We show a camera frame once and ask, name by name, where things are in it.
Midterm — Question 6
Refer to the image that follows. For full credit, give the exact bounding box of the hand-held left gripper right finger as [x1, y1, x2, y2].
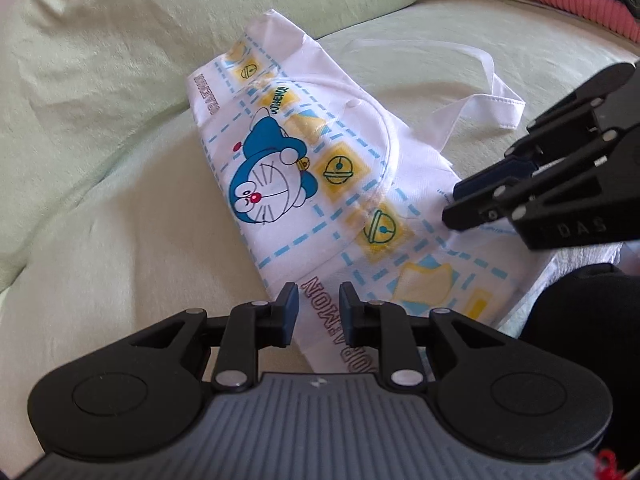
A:
[339, 282, 531, 392]

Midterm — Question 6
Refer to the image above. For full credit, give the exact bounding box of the red thread tassel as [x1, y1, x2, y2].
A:
[594, 450, 623, 480]

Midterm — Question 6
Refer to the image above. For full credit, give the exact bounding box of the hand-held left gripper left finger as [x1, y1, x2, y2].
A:
[107, 282, 299, 392]

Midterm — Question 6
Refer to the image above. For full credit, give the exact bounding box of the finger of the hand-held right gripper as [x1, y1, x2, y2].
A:
[441, 125, 640, 252]
[452, 62, 640, 201]

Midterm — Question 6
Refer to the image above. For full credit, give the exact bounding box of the white cartoon print shopping bag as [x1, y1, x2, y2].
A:
[187, 8, 623, 376]

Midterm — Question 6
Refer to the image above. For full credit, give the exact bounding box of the light green sofa cover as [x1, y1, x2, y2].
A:
[0, 0, 640, 466]

